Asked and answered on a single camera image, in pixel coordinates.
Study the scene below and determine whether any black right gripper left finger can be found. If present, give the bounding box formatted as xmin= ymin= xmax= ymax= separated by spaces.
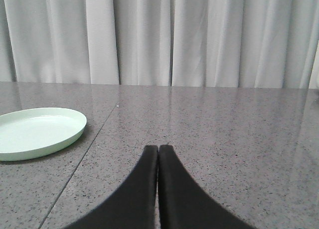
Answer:
xmin=67 ymin=145 xmax=158 ymax=229

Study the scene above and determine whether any pale green round plate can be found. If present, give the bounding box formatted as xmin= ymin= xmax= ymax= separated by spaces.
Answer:
xmin=0 ymin=107 xmax=87 ymax=162

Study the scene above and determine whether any white pleated curtain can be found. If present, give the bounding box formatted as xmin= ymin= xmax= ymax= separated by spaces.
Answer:
xmin=0 ymin=0 xmax=319 ymax=88

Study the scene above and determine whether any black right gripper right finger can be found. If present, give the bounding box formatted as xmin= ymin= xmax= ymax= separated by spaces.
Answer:
xmin=159 ymin=145 xmax=252 ymax=229

